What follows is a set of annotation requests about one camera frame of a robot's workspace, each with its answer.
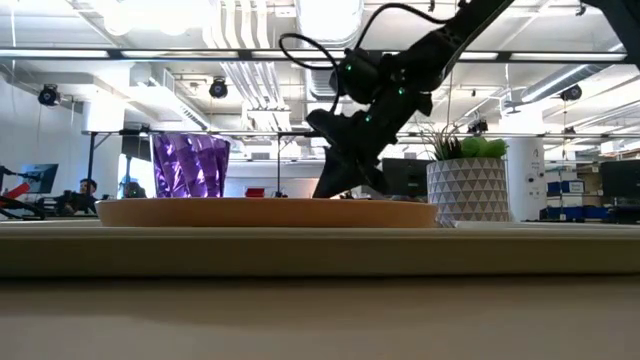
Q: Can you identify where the black computer monitor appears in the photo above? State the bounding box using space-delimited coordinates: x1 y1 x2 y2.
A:
381 157 434 198

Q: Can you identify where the red and black device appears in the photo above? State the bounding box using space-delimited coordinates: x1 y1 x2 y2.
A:
0 164 47 221

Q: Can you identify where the white geometric plant pot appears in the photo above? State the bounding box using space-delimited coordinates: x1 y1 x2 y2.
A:
426 157 511 224

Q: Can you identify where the wall screen with blue picture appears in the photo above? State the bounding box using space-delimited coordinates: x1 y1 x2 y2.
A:
19 163 60 195

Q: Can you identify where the purple faceted cup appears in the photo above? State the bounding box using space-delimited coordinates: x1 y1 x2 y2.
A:
151 132 232 199

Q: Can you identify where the black metal stand frame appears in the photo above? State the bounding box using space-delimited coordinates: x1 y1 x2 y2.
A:
275 131 321 199

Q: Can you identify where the silver ventilation duct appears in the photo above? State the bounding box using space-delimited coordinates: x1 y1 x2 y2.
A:
294 0 366 101

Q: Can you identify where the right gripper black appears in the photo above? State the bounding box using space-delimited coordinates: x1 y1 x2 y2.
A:
312 89 434 200

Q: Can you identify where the beige plastic tray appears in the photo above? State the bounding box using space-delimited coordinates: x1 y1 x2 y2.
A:
0 219 640 277

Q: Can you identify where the blue storage bin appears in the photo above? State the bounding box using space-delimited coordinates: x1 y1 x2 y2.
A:
546 179 586 196

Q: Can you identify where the tan wooden plate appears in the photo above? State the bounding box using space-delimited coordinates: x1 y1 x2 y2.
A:
95 197 439 229

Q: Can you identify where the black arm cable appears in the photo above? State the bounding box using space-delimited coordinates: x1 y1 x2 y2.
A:
278 2 454 117

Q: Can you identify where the black ceiling camera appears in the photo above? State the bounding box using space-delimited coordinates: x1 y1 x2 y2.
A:
37 83 62 107
559 83 584 103
208 77 230 100

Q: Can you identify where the overhead light bar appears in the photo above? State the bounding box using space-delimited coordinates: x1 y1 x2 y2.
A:
0 47 629 64

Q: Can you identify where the person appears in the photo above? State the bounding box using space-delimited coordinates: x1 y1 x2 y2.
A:
122 181 149 200
54 178 100 217

